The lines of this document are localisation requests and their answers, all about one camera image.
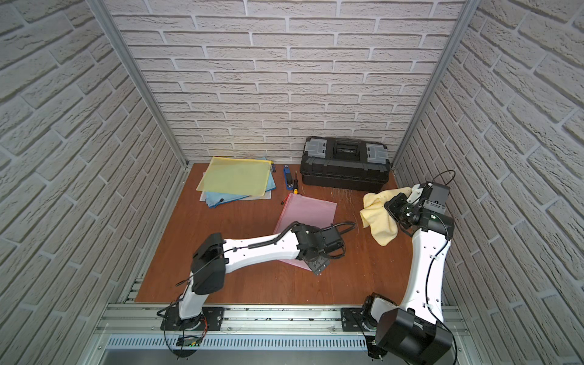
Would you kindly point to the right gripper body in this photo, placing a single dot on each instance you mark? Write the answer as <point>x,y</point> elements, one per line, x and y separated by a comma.
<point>401,210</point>

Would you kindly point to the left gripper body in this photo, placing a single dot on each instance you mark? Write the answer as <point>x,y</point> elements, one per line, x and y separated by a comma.
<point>319,262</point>

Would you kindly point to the yellow cleaning cloth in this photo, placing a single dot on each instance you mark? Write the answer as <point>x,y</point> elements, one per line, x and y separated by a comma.
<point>374,216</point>

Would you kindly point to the pink document bag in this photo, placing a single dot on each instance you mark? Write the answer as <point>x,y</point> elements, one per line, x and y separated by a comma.
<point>305,214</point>

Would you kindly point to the clear mesh document bag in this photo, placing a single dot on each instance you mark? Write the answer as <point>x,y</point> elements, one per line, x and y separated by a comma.
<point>267,195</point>

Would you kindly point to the yellow document bag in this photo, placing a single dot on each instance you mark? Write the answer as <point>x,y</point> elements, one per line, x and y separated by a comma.
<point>244,177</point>

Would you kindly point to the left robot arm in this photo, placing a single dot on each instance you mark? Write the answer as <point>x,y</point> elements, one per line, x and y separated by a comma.
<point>218,257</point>

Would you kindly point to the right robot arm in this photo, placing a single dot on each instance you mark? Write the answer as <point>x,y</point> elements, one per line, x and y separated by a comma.
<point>414,330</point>

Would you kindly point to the black plastic toolbox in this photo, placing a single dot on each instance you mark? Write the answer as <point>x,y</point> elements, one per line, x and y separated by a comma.
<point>345,163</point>

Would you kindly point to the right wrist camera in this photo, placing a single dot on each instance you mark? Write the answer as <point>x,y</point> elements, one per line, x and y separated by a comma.
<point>416,194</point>

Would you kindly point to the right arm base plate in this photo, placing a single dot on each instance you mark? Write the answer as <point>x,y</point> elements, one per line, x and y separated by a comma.
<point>357,320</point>

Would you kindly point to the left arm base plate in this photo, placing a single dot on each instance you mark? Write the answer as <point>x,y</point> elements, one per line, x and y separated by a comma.
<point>210,319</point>

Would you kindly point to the aluminium mounting rail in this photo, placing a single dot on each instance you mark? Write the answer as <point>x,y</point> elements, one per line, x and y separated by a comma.
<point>238,319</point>

